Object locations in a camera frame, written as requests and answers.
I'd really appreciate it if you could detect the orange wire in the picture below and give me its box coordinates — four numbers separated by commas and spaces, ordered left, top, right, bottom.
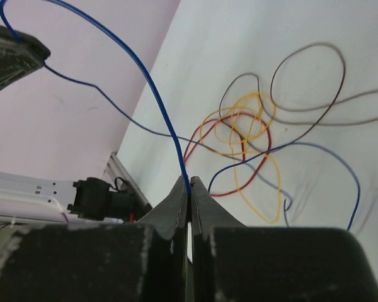
198, 91, 283, 225

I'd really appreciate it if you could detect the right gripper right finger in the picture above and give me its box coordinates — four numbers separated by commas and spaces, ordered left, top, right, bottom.
190, 177, 378, 301

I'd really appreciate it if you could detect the front aluminium rail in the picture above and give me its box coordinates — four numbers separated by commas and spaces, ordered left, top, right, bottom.
102, 152, 152, 213

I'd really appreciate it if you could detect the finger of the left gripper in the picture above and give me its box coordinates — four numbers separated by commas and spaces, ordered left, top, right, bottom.
0, 25, 50, 91

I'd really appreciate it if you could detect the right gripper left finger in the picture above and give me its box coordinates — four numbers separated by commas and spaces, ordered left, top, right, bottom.
0, 177, 188, 301

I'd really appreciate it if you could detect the dark blue wire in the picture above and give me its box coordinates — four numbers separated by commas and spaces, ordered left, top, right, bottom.
0, 0, 362, 232

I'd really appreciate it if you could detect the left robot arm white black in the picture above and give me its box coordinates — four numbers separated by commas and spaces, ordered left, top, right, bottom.
0, 25, 152, 223

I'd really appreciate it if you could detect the dark red long wire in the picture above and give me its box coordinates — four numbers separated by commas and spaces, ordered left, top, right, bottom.
182, 112, 273, 198

